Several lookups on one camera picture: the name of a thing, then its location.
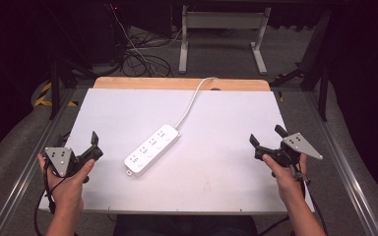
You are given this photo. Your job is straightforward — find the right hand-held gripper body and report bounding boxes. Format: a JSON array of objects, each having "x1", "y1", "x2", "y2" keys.
[{"x1": 254, "y1": 132, "x2": 325, "y2": 181}]

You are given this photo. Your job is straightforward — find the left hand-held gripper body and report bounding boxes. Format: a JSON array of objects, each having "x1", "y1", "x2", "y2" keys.
[{"x1": 43, "y1": 145, "x2": 104, "y2": 179}]

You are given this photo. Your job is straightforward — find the person's left hand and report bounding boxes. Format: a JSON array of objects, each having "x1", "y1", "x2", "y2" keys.
[{"x1": 36, "y1": 152, "x2": 96, "y2": 211}]

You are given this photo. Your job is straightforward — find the person's right hand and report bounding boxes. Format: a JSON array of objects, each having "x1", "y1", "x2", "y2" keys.
[{"x1": 261, "y1": 152, "x2": 309, "y2": 199}]

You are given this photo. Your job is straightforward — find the black metal stand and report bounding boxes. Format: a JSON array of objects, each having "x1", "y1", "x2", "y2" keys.
[
  {"x1": 269, "y1": 9, "x2": 334, "y2": 122},
  {"x1": 47, "y1": 57, "x2": 95, "y2": 121}
]

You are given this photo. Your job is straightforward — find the white power strip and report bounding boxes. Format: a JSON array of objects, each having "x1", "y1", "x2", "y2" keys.
[{"x1": 123, "y1": 123, "x2": 182, "y2": 178}]

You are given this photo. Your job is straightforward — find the aluminium rail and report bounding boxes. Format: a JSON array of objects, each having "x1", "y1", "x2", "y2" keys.
[
  {"x1": 0, "y1": 87, "x2": 80, "y2": 236},
  {"x1": 303, "y1": 89, "x2": 378, "y2": 236}
]

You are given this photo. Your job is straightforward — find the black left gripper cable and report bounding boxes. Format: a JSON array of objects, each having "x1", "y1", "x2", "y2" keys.
[{"x1": 33, "y1": 160, "x2": 67, "y2": 236}]

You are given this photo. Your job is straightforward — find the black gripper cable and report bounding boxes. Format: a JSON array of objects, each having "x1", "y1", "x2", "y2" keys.
[
  {"x1": 258, "y1": 163, "x2": 330, "y2": 236},
  {"x1": 33, "y1": 160, "x2": 67, "y2": 236}
]

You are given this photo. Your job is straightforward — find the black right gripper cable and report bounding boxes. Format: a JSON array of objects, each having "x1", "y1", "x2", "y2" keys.
[{"x1": 258, "y1": 163, "x2": 330, "y2": 236}]

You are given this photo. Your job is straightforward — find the white power strip cable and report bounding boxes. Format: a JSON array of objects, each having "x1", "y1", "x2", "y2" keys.
[{"x1": 174, "y1": 76, "x2": 219, "y2": 130}]

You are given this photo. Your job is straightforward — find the tangle of floor cables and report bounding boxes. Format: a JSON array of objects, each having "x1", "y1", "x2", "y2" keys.
[{"x1": 107, "y1": 3, "x2": 237, "y2": 79}]

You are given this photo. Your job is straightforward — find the white metal table frame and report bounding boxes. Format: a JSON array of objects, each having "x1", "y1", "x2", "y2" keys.
[{"x1": 177, "y1": 4, "x2": 273, "y2": 76}]

